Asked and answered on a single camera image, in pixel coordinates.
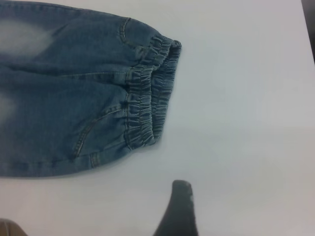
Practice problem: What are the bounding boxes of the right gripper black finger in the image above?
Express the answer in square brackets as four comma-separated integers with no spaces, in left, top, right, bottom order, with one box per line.
[152,179,200,236]

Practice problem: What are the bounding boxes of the blue denim kids jeans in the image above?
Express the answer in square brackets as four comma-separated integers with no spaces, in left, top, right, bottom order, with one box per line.
[0,0,183,178]

